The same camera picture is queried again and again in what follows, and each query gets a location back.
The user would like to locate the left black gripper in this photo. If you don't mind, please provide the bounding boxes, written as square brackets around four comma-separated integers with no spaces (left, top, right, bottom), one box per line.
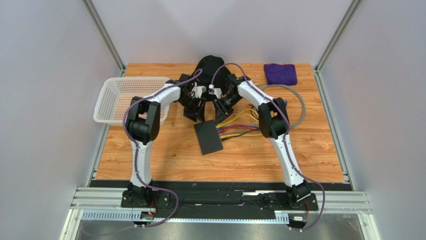
[177,95,207,124]

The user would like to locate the black network switch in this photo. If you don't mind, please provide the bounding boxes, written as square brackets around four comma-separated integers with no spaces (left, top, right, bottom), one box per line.
[194,120,223,156]

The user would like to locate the yellow ethernet cable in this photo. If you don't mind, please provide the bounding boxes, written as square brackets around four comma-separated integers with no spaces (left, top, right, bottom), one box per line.
[216,108,264,129]
[219,132,264,139]

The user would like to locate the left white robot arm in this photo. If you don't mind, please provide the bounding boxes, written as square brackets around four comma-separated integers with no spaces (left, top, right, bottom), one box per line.
[122,70,206,207]

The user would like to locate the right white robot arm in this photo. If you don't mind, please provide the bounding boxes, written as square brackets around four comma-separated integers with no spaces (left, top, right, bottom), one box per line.
[213,74,311,203]

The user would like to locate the black bucket hat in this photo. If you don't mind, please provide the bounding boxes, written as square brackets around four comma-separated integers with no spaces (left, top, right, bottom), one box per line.
[195,55,232,94]

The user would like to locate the purple cloth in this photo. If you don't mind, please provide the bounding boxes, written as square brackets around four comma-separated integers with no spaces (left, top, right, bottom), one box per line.
[263,63,298,86]

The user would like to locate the white plastic basket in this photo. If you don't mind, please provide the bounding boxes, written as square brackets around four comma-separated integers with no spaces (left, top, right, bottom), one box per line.
[93,77,172,126]

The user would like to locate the red ethernet cable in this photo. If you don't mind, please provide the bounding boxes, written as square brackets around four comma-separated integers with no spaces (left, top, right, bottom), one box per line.
[216,125,262,133]

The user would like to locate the blue ethernet cable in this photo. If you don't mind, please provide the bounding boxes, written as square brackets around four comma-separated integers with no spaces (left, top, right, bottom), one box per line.
[216,123,262,131]

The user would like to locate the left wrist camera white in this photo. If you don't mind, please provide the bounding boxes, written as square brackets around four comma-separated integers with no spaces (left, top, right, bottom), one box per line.
[190,85,207,99]

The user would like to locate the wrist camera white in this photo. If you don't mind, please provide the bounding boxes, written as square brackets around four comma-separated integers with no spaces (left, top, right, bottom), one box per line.
[208,84,222,99]
[190,85,207,99]

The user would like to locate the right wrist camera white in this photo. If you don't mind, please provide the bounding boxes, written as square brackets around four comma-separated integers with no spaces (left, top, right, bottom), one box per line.
[208,84,222,99]

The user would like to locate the black cable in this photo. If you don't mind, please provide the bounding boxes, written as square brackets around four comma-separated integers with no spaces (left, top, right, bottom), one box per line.
[220,129,264,139]

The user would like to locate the grey ethernet cable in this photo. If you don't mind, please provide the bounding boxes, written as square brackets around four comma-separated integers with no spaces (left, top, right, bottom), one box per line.
[256,83,307,131]

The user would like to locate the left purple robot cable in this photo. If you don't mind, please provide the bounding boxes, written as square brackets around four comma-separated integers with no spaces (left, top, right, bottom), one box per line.
[121,68,204,229]

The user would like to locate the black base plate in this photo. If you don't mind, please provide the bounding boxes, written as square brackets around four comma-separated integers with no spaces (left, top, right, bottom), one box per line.
[120,180,354,221]

